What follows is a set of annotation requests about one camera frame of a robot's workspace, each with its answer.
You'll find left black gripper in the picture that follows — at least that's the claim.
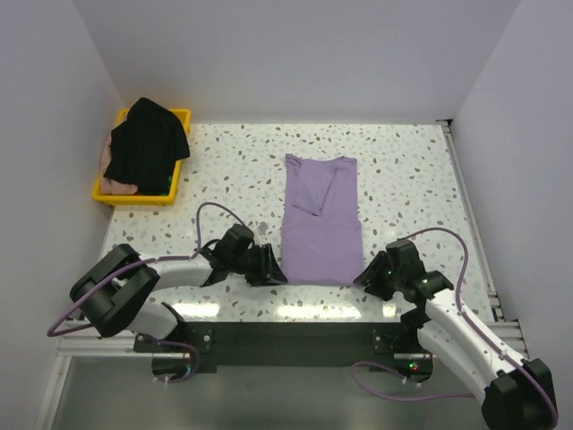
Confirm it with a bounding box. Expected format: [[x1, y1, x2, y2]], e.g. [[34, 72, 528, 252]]
[[229, 243, 287, 287]]

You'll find purple t shirt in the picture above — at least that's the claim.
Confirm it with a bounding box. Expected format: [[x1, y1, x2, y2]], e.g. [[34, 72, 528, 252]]
[[280, 154, 363, 286]]

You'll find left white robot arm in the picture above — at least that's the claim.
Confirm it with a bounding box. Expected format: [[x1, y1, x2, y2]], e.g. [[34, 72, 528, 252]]
[[70, 224, 287, 351]]

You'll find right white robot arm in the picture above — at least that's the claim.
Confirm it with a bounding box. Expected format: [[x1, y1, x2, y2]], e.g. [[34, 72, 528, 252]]
[[354, 238, 559, 429]]

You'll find black t shirt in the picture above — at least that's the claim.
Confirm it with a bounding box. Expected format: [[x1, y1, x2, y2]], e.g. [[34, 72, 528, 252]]
[[105, 98, 190, 195]]

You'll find pink t shirt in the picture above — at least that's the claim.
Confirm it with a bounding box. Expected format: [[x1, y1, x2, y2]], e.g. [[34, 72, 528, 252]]
[[99, 137, 138, 195]]

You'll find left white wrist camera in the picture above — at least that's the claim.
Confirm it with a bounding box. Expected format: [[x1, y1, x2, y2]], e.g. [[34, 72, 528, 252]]
[[253, 222, 269, 237]]

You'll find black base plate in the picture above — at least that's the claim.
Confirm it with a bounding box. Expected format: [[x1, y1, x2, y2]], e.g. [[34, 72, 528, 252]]
[[133, 322, 433, 381]]

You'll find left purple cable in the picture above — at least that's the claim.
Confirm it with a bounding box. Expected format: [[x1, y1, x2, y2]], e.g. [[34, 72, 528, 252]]
[[47, 202, 247, 384]]

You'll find aluminium frame rail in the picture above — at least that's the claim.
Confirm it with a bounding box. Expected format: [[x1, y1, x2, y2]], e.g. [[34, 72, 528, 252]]
[[56, 321, 529, 357]]

